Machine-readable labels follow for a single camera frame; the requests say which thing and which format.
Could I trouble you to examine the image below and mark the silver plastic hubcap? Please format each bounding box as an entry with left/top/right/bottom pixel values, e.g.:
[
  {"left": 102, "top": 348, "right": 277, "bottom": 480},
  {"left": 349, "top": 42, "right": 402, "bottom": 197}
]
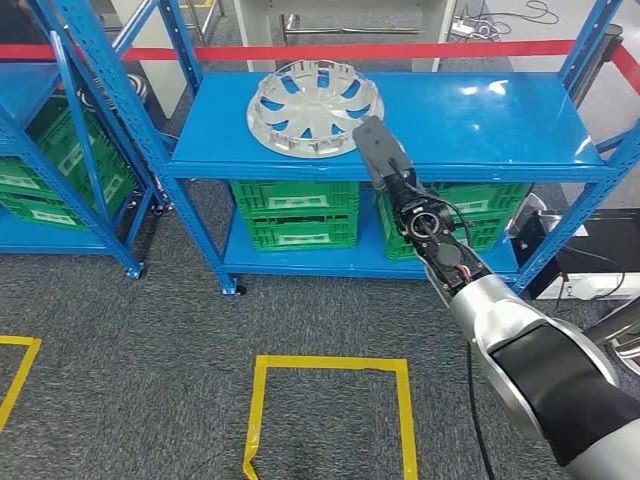
[{"left": 245, "top": 58, "right": 386, "bottom": 160}]

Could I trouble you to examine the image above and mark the blue steel shelf rack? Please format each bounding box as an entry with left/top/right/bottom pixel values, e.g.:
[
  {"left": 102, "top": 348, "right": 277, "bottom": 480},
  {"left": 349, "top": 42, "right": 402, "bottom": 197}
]
[
  {"left": 23, "top": 0, "right": 640, "bottom": 297},
  {"left": 0, "top": 29, "right": 147, "bottom": 281}
]

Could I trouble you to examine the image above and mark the yellow floor tape square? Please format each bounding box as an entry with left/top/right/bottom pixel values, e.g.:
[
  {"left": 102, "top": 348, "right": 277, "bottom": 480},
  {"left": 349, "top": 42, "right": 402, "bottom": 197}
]
[
  {"left": 242, "top": 354, "right": 419, "bottom": 480},
  {"left": 0, "top": 335, "right": 42, "bottom": 433}
]

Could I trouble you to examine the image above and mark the red barrier tape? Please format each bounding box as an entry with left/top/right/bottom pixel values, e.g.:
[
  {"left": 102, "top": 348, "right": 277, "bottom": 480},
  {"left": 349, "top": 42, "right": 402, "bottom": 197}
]
[{"left": 0, "top": 38, "right": 640, "bottom": 97}]

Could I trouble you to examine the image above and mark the black ribbed round base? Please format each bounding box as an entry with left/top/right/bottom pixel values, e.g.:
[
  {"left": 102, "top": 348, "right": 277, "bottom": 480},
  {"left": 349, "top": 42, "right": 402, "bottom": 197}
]
[{"left": 77, "top": 71, "right": 149, "bottom": 113}]

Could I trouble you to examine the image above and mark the black equipment case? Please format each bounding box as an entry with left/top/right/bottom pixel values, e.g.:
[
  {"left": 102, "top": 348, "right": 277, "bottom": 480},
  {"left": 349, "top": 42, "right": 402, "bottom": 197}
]
[{"left": 509, "top": 207, "right": 640, "bottom": 301}]

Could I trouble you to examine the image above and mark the steel crossbar frame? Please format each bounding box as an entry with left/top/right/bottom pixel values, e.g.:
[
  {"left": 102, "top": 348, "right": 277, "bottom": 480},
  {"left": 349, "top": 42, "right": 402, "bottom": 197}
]
[{"left": 278, "top": 13, "right": 422, "bottom": 49}]

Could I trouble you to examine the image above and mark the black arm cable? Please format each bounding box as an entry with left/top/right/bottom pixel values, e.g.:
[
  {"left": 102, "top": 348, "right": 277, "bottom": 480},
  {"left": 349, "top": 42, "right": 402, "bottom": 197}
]
[{"left": 466, "top": 341, "right": 497, "bottom": 480}]

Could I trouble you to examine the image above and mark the steel tube frame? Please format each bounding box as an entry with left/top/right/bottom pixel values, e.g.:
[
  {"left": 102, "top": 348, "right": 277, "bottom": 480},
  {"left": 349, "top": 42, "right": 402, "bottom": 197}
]
[{"left": 170, "top": 0, "right": 227, "bottom": 49}]

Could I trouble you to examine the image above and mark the black floor cable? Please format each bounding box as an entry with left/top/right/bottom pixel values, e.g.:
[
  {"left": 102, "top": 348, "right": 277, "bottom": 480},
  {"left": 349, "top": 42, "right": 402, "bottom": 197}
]
[{"left": 457, "top": 0, "right": 561, "bottom": 40}]

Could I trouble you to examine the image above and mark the black barrier post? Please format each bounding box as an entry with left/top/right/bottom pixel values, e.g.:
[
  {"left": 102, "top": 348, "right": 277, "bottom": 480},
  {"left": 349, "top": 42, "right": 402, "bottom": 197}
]
[{"left": 570, "top": 23, "right": 624, "bottom": 111}]

